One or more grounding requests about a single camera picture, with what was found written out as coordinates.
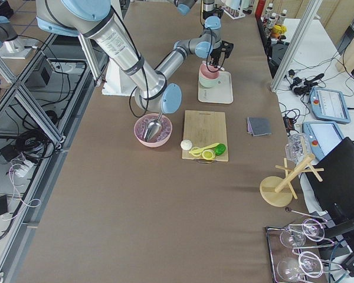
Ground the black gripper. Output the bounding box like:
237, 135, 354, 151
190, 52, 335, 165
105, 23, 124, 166
209, 41, 234, 71
203, 8, 224, 18

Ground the small pink bowl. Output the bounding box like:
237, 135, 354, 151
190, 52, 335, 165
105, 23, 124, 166
199, 64, 219, 79

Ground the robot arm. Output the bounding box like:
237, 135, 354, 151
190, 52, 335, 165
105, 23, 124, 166
169, 0, 224, 19
36, 1, 234, 114

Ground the green bowl stack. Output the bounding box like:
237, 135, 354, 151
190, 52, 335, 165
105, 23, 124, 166
199, 76, 219, 88

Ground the large pink ice bowl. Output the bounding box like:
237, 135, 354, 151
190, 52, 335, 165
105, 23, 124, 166
133, 113, 173, 147

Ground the cup rack with pastel cups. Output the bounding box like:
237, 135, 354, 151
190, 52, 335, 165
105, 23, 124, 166
222, 0, 250, 19

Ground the cream rabbit tray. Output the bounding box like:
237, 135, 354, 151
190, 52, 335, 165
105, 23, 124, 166
198, 71, 234, 104

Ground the bamboo cutting board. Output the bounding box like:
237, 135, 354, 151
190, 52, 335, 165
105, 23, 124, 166
182, 110, 229, 162

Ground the folded grey cloth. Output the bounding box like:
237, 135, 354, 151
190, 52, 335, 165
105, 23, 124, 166
246, 117, 271, 136

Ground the green toy lime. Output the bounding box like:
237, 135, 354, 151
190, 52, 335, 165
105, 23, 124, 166
214, 143, 227, 156

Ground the metal ice scoop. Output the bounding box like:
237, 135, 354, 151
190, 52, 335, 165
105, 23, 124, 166
143, 113, 163, 142

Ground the yellow plastic knife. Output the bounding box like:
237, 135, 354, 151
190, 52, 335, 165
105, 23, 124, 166
201, 143, 219, 150

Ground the yellow lemon slice upper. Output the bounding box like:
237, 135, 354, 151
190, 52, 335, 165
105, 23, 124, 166
201, 149, 216, 160

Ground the yellow lemon slice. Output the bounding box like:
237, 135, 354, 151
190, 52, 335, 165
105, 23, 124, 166
201, 149, 216, 160
189, 147, 204, 157

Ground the yellow lemon slice lower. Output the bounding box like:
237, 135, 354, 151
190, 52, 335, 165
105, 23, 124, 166
189, 147, 204, 157

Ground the blue teach pendant far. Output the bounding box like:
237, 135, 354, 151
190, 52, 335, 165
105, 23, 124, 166
310, 87, 351, 124

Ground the blue teach pendant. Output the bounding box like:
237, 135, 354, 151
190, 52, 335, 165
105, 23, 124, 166
310, 87, 351, 124
302, 121, 345, 160

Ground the blue teach pendant near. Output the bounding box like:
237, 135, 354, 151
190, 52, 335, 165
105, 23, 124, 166
302, 121, 345, 160

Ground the wooden mug tree stand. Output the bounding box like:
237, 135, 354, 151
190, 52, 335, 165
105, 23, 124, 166
260, 153, 324, 207

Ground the black monitor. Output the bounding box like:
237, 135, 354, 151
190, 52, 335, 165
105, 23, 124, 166
306, 137, 354, 225

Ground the wine glass rack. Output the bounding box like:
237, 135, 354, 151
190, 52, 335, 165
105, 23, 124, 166
265, 218, 344, 282

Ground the aluminium frame post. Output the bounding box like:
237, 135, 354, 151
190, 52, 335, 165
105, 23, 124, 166
270, 0, 323, 93

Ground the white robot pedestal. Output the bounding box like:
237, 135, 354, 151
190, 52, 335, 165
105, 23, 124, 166
102, 58, 136, 96

